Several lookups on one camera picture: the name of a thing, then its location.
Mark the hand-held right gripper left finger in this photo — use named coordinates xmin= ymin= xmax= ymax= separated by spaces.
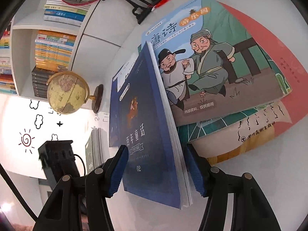
xmin=32 ymin=146 xmax=129 ymax=231

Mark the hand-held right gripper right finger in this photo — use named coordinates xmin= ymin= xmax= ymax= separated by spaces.
xmin=183 ymin=144 xmax=282 ymax=231

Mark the dark green book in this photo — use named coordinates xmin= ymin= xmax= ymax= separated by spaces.
xmin=84 ymin=131 xmax=97 ymax=172

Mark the navy fairy tale book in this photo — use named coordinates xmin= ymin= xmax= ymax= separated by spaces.
xmin=117 ymin=41 xmax=193 ymax=210

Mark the row of black books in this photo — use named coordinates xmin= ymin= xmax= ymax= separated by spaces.
xmin=31 ymin=66 xmax=57 ymax=98

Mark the row of thin colourful books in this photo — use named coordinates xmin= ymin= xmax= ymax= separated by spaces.
xmin=0 ymin=22 xmax=17 ymax=95

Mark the row of yellow orange books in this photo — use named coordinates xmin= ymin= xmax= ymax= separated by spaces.
xmin=34 ymin=29 xmax=77 ymax=71

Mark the yellow green cover book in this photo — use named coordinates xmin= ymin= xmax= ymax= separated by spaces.
xmin=177 ymin=1 xmax=293 ymax=166

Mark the antique yellow desk globe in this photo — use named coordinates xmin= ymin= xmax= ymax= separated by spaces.
xmin=46 ymin=71 xmax=104 ymax=115

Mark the cartoon poets cover book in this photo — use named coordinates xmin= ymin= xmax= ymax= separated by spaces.
xmin=141 ymin=0 xmax=284 ymax=127

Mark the white bookshelf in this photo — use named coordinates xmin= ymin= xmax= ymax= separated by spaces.
xmin=0 ymin=0 xmax=150 ymax=99

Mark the black carved fan stand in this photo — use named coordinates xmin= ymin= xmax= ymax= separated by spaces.
xmin=111 ymin=0 xmax=170 ymax=24

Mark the thin black cable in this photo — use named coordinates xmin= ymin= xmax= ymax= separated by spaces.
xmin=73 ymin=153 xmax=86 ymax=175

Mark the red sun wall decal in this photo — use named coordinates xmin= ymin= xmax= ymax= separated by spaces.
xmin=19 ymin=129 xmax=35 ymax=153

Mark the thick black cable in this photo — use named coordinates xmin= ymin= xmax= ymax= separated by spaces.
xmin=0 ymin=164 xmax=38 ymax=223

